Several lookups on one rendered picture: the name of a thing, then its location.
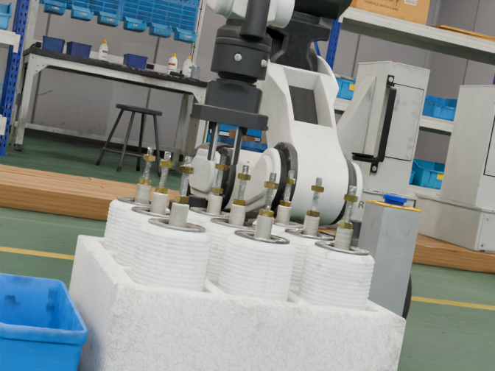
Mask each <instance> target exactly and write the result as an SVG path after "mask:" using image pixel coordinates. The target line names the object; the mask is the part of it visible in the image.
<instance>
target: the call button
mask: <svg viewBox="0 0 495 371"><path fill-rule="evenodd" d="M382 198H383V199H385V203H389V204H393V205H401V206H404V203H405V202H407V198H406V197H402V196H398V195H394V194H383V197H382Z"/></svg>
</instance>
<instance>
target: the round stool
mask: <svg viewBox="0 0 495 371"><path fill-rule="evenodd" d="M116 108H119V109H121V111H120V113H119V115H118V118H117V120H116V122H115V124H114V126H113V129H112V130H111V132H110V135H109V137H108V139H107V141H106V144H105V146H104V147H103V148H102V153H101V155H100V156H99V159H98V161H97V162H96V165H97V166H99V165H100V163H101V160H102V157H103V155H104V154H105V151H107V152H113V153H117V154H121V158H120V161H119V166H118V168H117V172H121V169H122V162H123V159H124V156H125V155H129V156H133V157H138V160H137V167H136V171H140V160H141V158H144V153H141V145H142V137H143V129H144V114H148V115H152V116H153V120H154V128H155V145H156V153H157V156H155V160H157V161H158V176H159V177H161V174H162V173H161V167H160V160H161V158H160V152H159V143H158V128H157V119H156V116H162V112H161V111H159V110H152V109H148V108H143V107H136V106H132V105H123V104H116ZM124 110H127V111H131V112H132V115H131V118H130V123H129V126H128V129H127V134H126V138H125V141H124V146H123V149H113V148H107V147H108V144H109V143H110V140H111V138H112V136H113V133H114V131H115V129H116V127H117V124H118V123H119V120H120V118H121V117H122V114H123V112H124ZM135 113H141V129H140V136H139V145H138V152H132V151H127V150H126V147H127V142H128V139H129V136H130V131H131V127H132V124H133V119H134V115H135Z"/></svg>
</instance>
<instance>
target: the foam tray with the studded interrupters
mask: <svg viewBox="0 0 495 371"><path fill-rule="evenodd" d="M103 241H104V238H101V237H95V236H84V235H79V236H78V239H77V247H76V252H75V256H74V265H73V269H72V274H71V282H70V286H69V294H70V296H71V298H72V300H73V302H74V304H75V305H76V307H77V310H78V311H79V313H80V316H81V317H82V320H83V322H84V323H85V326H86V327H87V329H88V338H87V342H86V343H85V344H83V345H82V351H81V355H80V361H79V365H78V369H77V371H397V368H398V364H399V356H400V352H401V345H402V341H403V337H404V329H405V325H406V320H405V318H403V317H400V316H399V315H397V314H394V313H393V312H391V311H389V310H387V309H386V308H383V307H381V306H380V305H377V304H375V303H373V302H372V301H370V300H368V301H367V305H366V309H365V311H361V310H354V309H348V308H335V307H329V306H322V305H314V304H311V303H308V302H307V301H305V300H304V299H302V298H301V297H299V296H298V293H299V292H298V290H299V287H293V286H290V287H289V291H288V296H287V301H286V302H284V301H277V300H266V299H259V298H252V297H240V296H233V295H229V294H226V293H224V292H223V291H222V290H220V289H219V288H218V287H217V284H218V280H219V278H215V277H209V276H205V278H206V279H205V281H204V282H205V284H204V289H203V292H201V291H189V290H182V289H170V288H163V287H156V286H144V285H140V284H137V283H134V282H133V281H132V279H131V278H130V276H131V274H132V273H131V271H132V270H133V269H132V267H129V266H122V265H119V264H117V263H116V260H115V259H116V254H117V252H116V251H110V250H106V249H105V248H104V247H103V246H102V245H103V244H104V242H103Z"/></svg>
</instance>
